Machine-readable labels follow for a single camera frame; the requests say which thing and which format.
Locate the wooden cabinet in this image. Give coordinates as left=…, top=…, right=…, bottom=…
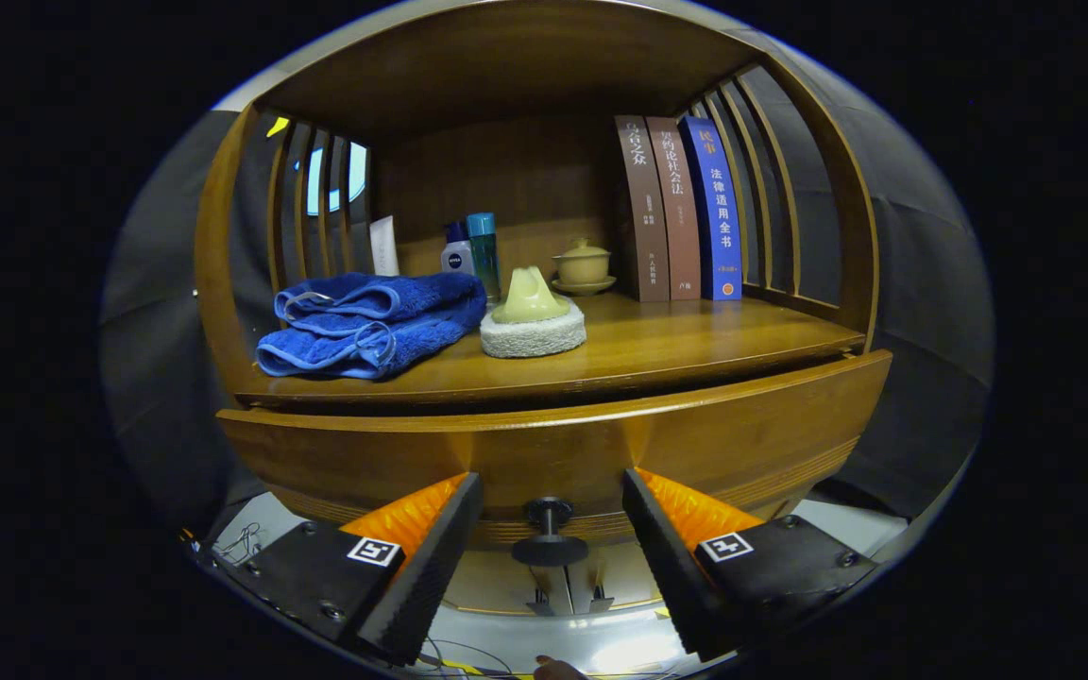
left=195, top=0, right=880, bottom=615

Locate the reddish brown book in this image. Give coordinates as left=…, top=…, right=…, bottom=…
left=645, top=116, right=703, bottom=301

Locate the wooden cabinet door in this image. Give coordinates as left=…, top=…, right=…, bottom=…
left=454, top=552, right=571, bottom=615
left=563, top=552, right=663, bottom=612

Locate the teal bottle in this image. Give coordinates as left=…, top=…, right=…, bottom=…
left=466, top=212, right=502, bottom=305

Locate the blue towel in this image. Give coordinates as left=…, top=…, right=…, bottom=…
left=255, top=272, right=488, bottom=381

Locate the wooden countertop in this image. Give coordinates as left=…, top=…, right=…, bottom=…
left=237, top=291, right=866, bottom=407

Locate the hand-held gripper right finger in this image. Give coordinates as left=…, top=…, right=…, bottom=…
left=621, top=467, right=880, bottom=662

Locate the blue book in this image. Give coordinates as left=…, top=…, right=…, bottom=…
left=678, top=115, right=743, bottom=301

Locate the black drawer knob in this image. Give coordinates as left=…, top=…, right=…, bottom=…
left=511, top=497, right=590, bottom=568

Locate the white tube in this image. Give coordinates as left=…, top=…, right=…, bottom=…
left=369, top=215, right=400, bottom=277

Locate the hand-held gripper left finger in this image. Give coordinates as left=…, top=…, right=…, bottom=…
left=209, top=472, right=485, bottom=667

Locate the bundle of thin cables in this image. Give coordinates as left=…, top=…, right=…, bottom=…
left=213, top=522, right=266, bottom=568

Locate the dark brown book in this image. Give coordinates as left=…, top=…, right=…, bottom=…
left=614, top=115, right=672, bottom=303

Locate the white bottle with blue cap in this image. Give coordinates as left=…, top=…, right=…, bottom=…
left=440, top=221, right=476, bottom=277

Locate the beige lidded tea cup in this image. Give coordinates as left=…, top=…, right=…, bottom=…
left=551, top=238, right=618, bottom=297

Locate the wooden drawer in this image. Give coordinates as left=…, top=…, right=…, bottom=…
left=216, top=349, right=894, bottom=549

